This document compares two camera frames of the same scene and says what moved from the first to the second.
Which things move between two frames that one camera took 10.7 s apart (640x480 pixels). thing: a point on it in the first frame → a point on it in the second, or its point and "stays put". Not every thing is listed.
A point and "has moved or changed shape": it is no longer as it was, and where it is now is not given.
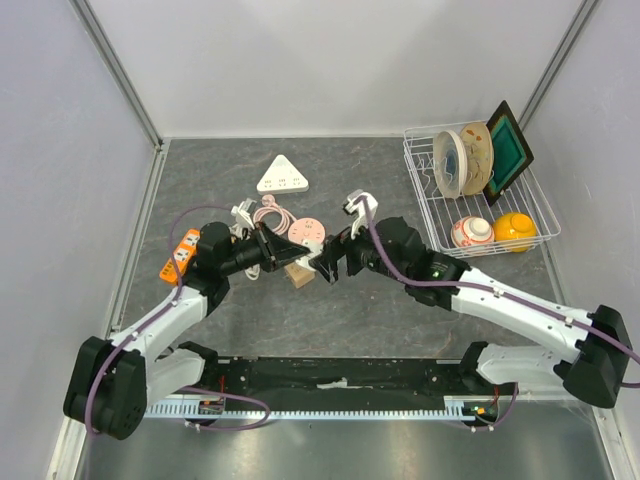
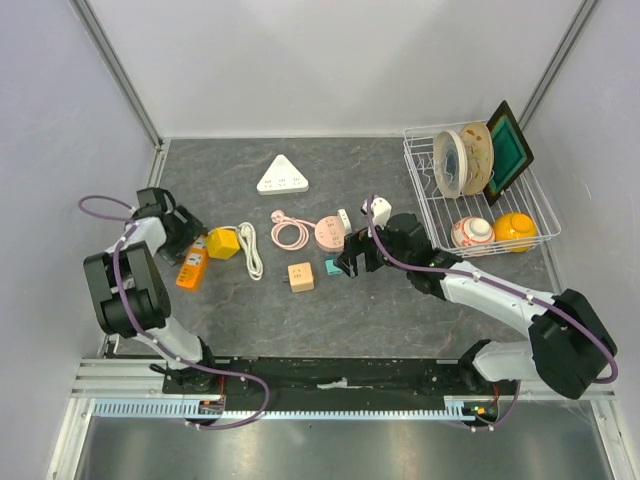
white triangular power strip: (282, 177) stays put
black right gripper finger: (336, 245) → (356, 242)
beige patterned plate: (480, 154) stays put
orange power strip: (183, 255) has moved or changed shape
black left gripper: (277, 250) → (193, 229)
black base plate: (402, 383) stays put
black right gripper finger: (327, 265) → (347, 262)
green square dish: (512, 155) stays put
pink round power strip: (306, 228) has moved or changed shape
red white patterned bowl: (471, 230) stays put
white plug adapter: (315, 248) → (345, 218)
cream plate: (450, 164) stays put
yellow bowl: (515, 231) stays put
